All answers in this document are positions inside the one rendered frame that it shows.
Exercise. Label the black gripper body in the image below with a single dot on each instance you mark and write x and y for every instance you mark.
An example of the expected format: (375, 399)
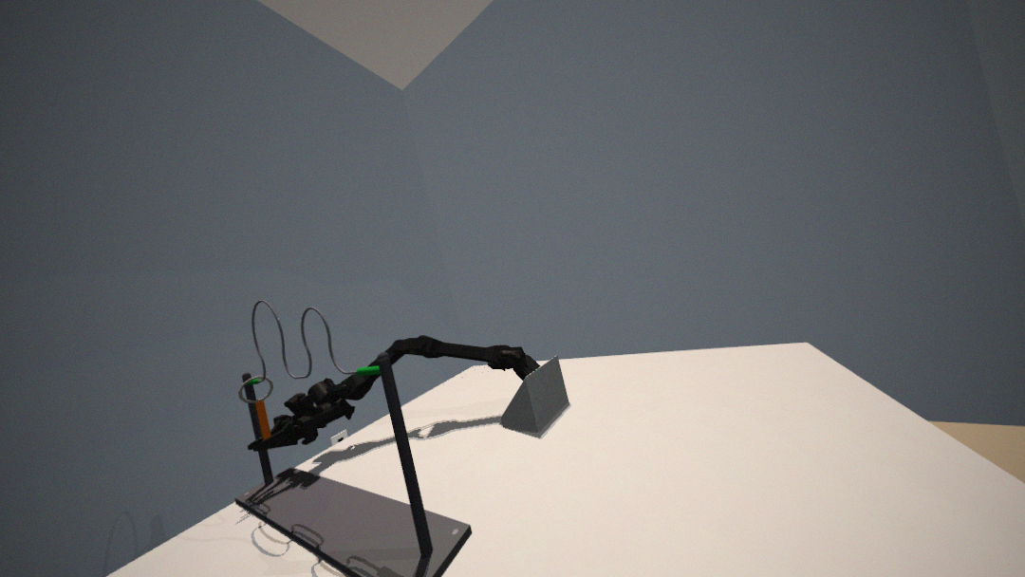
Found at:
(307, 426)

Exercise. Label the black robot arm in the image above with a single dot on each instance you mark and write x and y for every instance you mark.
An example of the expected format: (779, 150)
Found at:
(356, 387)

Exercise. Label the orange handle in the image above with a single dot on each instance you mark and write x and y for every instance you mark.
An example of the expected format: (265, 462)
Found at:
(260, 407)

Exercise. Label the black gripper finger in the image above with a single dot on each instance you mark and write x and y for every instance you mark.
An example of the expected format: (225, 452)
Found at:
(276, 428)
(286, 437)

